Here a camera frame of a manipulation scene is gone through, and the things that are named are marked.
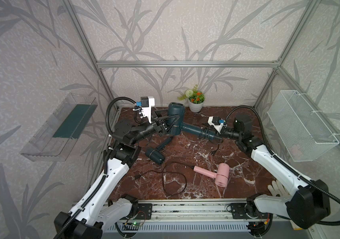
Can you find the white pot artificial flowers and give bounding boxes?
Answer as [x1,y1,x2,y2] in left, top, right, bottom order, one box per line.
[178,85,205,113]

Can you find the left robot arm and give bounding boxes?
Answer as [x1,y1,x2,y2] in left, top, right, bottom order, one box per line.
[54,97,183,239]

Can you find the horizontal aluminium frame bar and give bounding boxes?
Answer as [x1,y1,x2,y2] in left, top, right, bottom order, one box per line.
[96,61,278,68]

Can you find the clear plastic wall shelf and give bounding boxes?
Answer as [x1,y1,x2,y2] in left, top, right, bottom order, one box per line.
[20,93,98,162]

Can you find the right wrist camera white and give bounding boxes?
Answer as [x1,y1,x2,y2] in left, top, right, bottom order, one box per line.
[207,116,227,133]

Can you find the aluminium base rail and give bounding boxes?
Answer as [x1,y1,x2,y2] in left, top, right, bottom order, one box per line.
[65,198,317,232]

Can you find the black cord of dryer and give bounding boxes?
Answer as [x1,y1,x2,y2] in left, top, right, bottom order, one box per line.
[134,161,189,198]
[199,126,223,156]

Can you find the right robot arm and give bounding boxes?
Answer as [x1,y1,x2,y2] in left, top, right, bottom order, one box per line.
[208,114,340,229]

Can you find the pink hair dryer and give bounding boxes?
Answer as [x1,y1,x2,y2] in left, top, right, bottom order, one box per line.
[193,163,230,188]

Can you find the white wire mesh basket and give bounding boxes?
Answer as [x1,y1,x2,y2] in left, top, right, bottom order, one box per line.
[268,90,339,162]

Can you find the dark green hair dryer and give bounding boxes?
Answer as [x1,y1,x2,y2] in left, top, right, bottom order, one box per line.
[145,136,174,165]
[167,102,223,143]

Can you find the white cloth glove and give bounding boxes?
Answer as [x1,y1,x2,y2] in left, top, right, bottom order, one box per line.
[267,180,289,197]

